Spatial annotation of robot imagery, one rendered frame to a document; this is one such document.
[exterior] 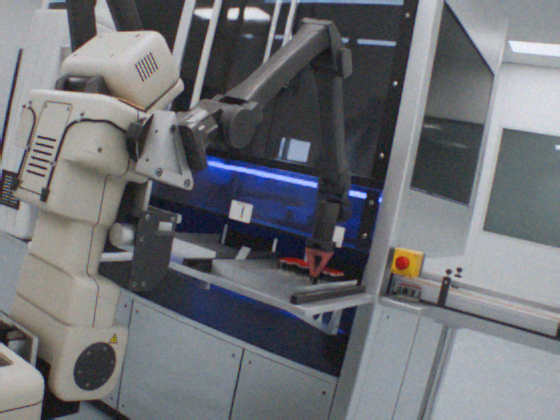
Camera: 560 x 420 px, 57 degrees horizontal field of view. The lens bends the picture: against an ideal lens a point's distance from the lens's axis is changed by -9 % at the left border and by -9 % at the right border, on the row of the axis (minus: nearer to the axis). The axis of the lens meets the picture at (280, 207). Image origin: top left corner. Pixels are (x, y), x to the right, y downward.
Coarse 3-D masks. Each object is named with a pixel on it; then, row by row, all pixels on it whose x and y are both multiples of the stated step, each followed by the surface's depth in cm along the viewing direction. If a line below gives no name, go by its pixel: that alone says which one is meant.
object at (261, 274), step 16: (224, 272) 142; (240, 272) 139; (256, 272) 158; (272, 272) 163; (256, 288) 136; (272, 288) 134; (288, 288) 132; (304, 288) 134; (320, 288) 141; (336, 288) 148
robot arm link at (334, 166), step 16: (320, 64) 133; (320, 80) 131; (336, 80) 130; (320, 96) 134; (336, 96) 133; (320, 112) 137; (336, 112) 136; (320, 128) 140; (336, 128) 138; (336, 144) 140; (336, 160) 143; (320, 176) 149; (336, 176) 146; (336, 192) 149
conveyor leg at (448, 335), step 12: (444, 324) 160; (444, 336) 161; (444, 348) 161; (444, 360) 161; (432, 372) 163; (444, 372) 162; (432, 384) 162; (432, 396) 162; (420, 408) 164; (432, 408) 162
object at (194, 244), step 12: (180, 240) 165; (192, 240) 188; (204, 240) 193; (216, 240) 199; (192, 252) 162; (204, 252) 160; (216, 252) 158; (228, 252) 163; (252, 252) 173; (264, 252) 179; (276, 252) 185
